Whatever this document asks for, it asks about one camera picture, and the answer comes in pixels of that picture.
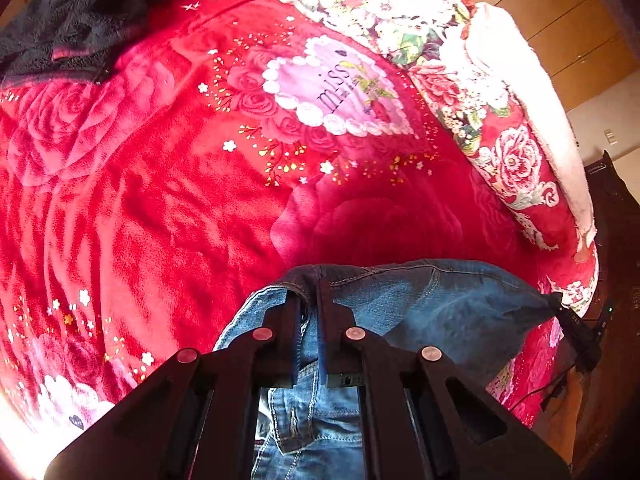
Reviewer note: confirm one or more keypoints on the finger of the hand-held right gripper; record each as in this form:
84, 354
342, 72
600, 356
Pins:
575, 330

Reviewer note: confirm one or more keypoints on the dark fleece garment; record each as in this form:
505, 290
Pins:
75, 15

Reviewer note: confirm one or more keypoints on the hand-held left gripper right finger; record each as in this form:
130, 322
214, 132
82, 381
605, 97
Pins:
326, 345

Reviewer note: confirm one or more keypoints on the dark wooden cabinet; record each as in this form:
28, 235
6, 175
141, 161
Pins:
615, 230

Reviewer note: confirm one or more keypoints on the white wall switch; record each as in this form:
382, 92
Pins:
610, 138

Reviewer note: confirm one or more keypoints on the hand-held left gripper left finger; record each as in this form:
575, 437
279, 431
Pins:
292, 345

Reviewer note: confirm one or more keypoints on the blue denim pants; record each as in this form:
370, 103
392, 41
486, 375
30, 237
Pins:
425, 310

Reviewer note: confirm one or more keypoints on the red rose printed blanket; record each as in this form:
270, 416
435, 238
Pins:
150, 210

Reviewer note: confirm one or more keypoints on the wooden wardrobe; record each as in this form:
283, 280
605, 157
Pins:
540, 15

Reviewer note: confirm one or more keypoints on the floral quilt with white lining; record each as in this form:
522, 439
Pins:
450, 60

